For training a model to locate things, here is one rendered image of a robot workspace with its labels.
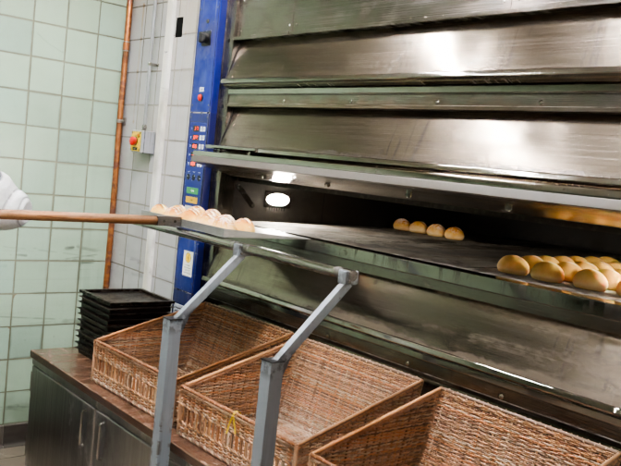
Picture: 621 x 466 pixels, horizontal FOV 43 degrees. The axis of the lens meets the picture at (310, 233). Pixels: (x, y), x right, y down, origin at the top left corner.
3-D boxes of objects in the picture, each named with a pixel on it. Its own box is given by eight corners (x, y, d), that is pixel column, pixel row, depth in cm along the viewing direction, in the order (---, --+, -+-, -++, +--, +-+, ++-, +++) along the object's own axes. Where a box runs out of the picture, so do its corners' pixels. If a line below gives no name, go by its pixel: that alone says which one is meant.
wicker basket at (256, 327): (200, 367, 318) (206, 300, 316) (289, 409, 276) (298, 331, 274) (87, 379, 285) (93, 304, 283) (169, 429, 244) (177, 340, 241)
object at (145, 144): (143, 153, 364) (145, 131, 364) (154, 154, 357) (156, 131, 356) (128, 152, 360) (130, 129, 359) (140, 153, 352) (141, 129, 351)
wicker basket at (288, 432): (294, 413, 272) (302, 334, 270) (417, 472, 230) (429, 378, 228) (172, 433, 240) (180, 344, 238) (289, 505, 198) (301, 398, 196)
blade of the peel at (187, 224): (223, 237, 248) (224, 228, 248) (140, 216, 290) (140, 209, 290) (310, 239, 271) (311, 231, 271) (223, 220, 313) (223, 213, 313)
